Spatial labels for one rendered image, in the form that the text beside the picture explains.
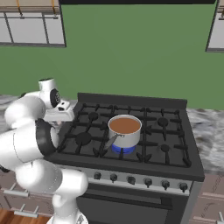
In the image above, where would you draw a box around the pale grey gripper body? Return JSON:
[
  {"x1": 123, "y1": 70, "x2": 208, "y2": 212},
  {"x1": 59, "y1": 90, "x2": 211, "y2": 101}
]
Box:
[{"x1": 43, "y1": 108, "x2": 76, "y2": 123}]

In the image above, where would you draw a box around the grey glass-door wall cupboard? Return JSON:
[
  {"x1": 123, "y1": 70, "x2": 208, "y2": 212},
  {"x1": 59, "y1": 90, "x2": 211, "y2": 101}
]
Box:
[
  {"x1": 205, "y1": 0, "x2": 224, "y2": 53},
  {"x1": 0, "y1": 0, "x2": 67, "y2": 48}
]

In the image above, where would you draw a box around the brown drawer front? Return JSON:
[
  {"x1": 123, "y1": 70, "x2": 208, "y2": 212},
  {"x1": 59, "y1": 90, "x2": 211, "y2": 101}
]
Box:
[
  {"x1": 199, "y1": 174, "x2": 224, "y2": 203},
  {"x1": 0, "y1": 170, "x2": 23, "y2": 196},
  {"x1": 188, "y1": 199, "x2": 224, "y2": 224},
  {"x1": 0, "y1": 192, "x2": 57, "y2": 218}
]

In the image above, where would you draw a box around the black gas hob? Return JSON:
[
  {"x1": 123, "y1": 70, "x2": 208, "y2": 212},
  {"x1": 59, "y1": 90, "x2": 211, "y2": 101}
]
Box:
[{"x1": 43, "y1": 92, "x2": 206, "y2": 182}]

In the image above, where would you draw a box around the black oven door handle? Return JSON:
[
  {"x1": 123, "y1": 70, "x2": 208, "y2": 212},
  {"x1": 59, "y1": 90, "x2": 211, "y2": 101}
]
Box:
[{"x1": 83, "y1": 190, "x2": 173, "y2": 210}]

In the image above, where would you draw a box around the blue burner flame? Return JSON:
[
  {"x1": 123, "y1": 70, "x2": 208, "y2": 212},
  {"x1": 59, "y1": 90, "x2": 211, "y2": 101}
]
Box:
[{"x1": 110, "y1": 143, "x2": 137, "y2": 155}]

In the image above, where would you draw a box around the grey wall rail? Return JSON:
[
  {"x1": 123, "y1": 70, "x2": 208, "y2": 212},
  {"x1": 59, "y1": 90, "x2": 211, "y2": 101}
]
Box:
[{"x1": 0, "y1": 15, "x2": 60, "y2": 20}]

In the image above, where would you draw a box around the black range hood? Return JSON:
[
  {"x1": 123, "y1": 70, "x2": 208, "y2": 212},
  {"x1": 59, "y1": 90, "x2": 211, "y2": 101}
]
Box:
[{"x1": 58, "y1": 0, "x2": 217, "y2": 5}]

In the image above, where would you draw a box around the black oven door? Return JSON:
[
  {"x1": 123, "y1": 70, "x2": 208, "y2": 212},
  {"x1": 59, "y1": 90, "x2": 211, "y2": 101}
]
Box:
[{"x1": 75, "y1": 188, "x2": 191, "y2": 224}]

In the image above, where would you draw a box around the orange hanging hook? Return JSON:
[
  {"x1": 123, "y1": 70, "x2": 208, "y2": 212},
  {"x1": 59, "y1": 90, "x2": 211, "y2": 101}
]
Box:
[
  {"x1": 16, "y1": 0, "x2": 25, "y2": 18},
  {"x1": 50, "y1": 0, "x2": 59, "y2": 19}
]

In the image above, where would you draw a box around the steel saucepan with hot chocolate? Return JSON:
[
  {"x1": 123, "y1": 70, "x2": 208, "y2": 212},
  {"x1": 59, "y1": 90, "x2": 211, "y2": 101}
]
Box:
[{"x1": 102, "y1": 114, "x2": 144, "y2": 151}]

